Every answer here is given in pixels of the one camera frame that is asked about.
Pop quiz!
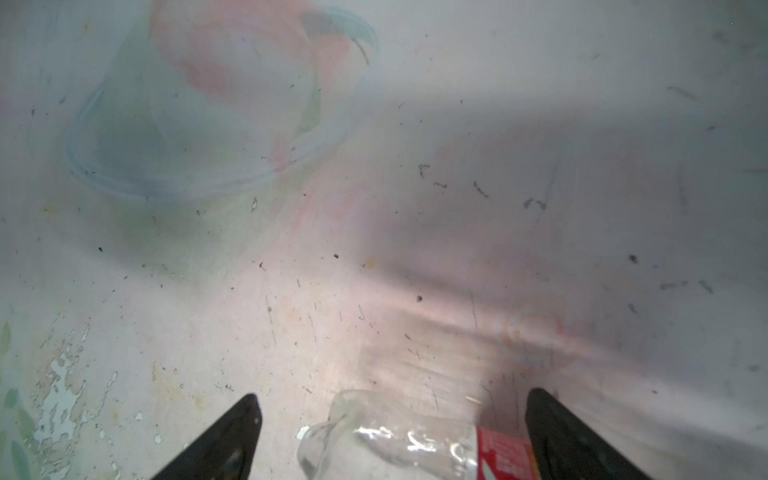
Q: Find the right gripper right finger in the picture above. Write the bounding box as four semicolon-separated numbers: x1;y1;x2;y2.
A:
525;388;649;480

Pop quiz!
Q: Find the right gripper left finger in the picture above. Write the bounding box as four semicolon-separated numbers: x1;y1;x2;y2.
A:
153;393;263;480

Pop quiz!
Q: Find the clear bottle red label yellow cap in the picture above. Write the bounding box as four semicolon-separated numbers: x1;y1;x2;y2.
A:
297;390;541;480

